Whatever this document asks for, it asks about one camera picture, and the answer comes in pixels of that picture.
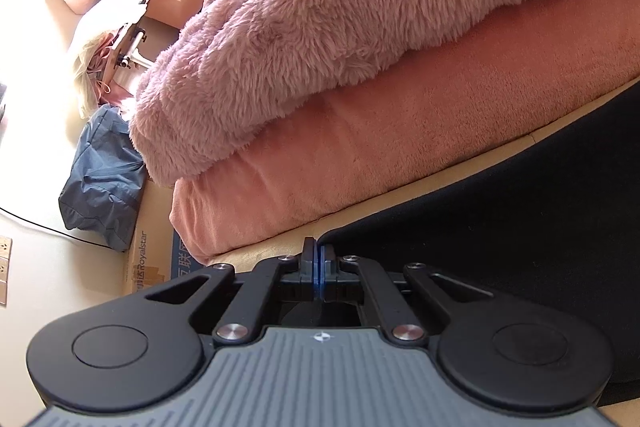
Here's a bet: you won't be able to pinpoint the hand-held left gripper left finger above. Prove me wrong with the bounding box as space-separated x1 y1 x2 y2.
144 238 317 349

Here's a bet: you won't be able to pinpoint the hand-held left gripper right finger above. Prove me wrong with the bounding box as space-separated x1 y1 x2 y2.
316 244 497 349

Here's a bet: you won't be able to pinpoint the black pants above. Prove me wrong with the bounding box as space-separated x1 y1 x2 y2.
317 79 640 408

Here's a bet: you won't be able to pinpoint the beige leather sofa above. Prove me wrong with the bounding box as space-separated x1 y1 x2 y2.
202 77 640 280

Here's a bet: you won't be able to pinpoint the salmon pink fleece blanket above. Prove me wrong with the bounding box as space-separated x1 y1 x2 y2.
169 0 640 265

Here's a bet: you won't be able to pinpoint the cardboard box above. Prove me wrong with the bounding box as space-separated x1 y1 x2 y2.
122 179 207 299

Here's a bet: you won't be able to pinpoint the blue fabric bag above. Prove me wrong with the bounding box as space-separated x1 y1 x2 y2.
59 104 149 254

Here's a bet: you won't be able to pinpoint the fluffy pink blanket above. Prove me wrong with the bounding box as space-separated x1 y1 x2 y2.
129 0 640 188

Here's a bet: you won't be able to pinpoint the cream white cloth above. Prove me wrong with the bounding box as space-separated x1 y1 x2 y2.
65 0 149 118

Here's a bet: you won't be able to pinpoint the black cable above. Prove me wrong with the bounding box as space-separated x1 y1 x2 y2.
0 206 126 254

